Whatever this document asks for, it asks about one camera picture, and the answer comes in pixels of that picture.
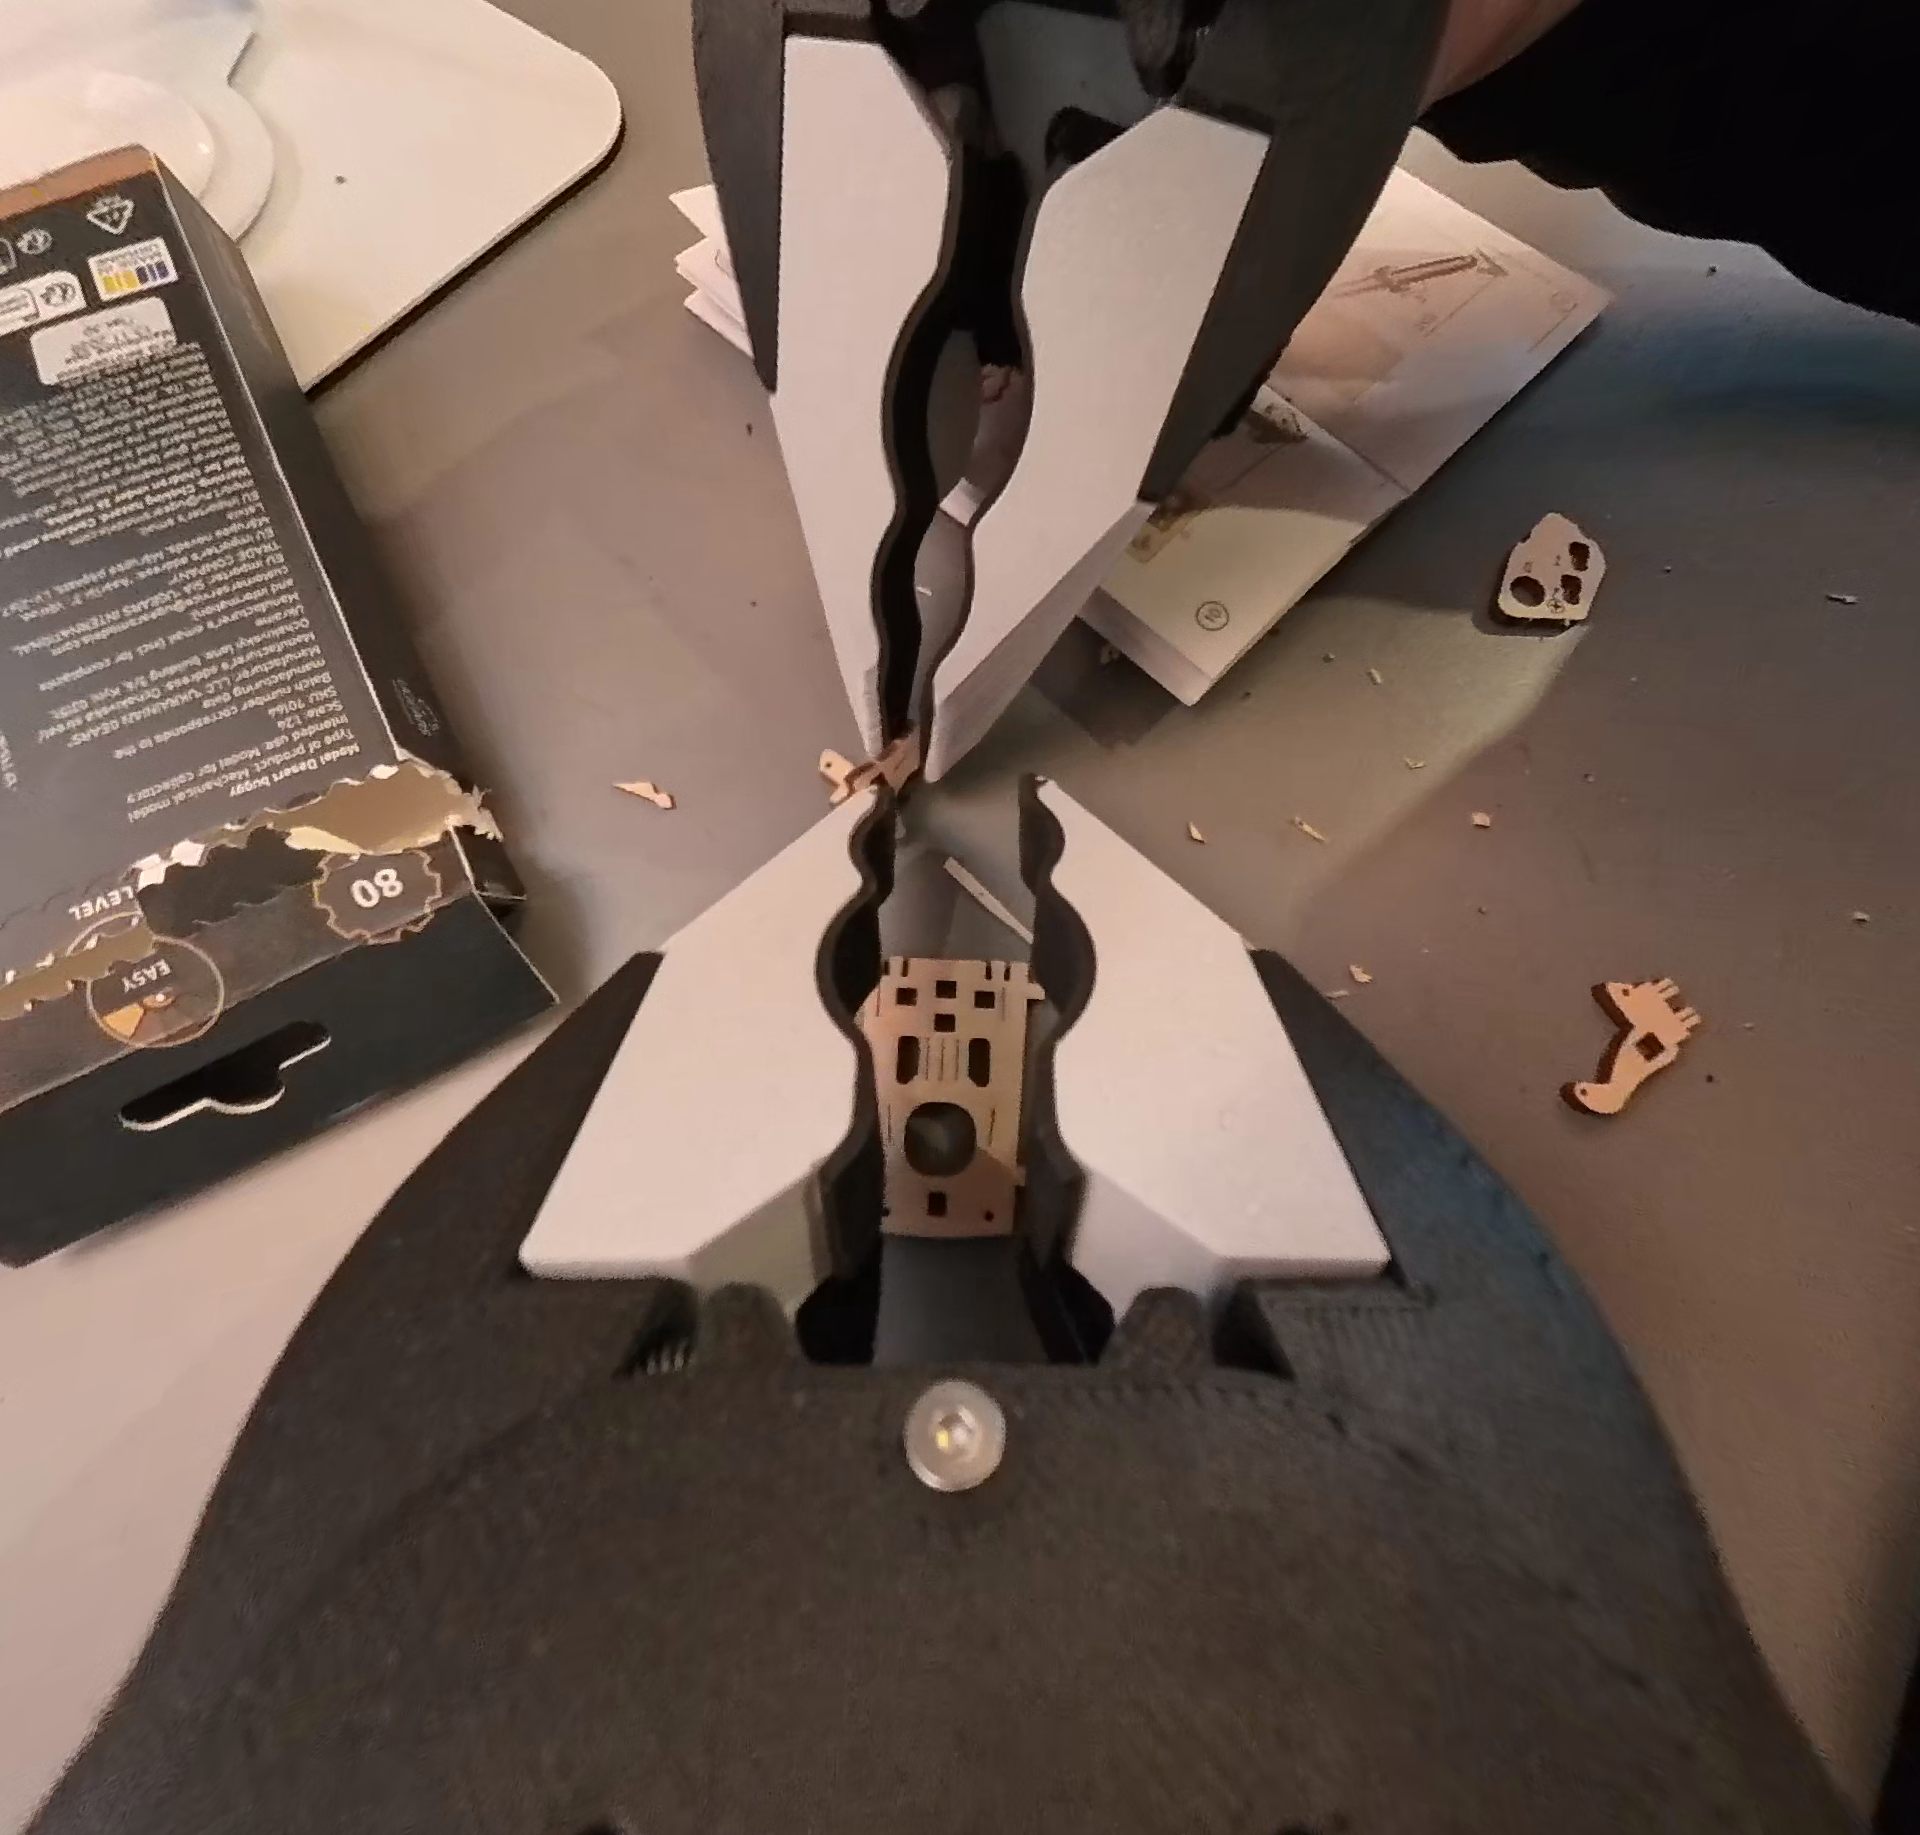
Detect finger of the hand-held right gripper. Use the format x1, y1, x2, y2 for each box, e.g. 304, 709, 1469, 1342
919, 105, 1190, 789
770, 33, 974, 759

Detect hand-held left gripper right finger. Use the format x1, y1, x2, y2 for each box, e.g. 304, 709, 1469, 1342
1016, 777, 1393, 1336

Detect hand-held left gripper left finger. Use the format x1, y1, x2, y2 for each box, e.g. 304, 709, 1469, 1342
517, 789, 903, 1360

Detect wooden plate with cutouts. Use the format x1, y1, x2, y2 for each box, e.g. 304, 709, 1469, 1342
854, 956, 1050, 1242

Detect small wooden cross-shaped part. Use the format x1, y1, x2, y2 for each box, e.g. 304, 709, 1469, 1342
818, 737, 922, 812

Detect person's right forearm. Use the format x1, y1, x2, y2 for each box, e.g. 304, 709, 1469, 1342
1411, 0, 1920, 271

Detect wooden hook-shaped model part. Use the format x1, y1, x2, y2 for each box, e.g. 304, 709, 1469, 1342
1558, 976, 1709, 1118

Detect paper instruction booklet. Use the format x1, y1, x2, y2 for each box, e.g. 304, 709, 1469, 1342
667, 163, 1617, 709

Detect scattered wood chips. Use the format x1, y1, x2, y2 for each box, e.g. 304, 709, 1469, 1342
1183, 589, 1875, 1000

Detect thin wooden sliver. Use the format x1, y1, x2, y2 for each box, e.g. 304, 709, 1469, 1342
943, 856, 1039, 954

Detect white flat stand base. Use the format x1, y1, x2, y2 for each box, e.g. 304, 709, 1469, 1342
0, 0, 626, 399

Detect rounded wooden part with holes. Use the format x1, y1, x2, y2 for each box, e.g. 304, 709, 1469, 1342
1490, 511, 1609, 633

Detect torn black cardboard box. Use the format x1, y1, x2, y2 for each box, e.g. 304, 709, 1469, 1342
0, 145, 560, 1268

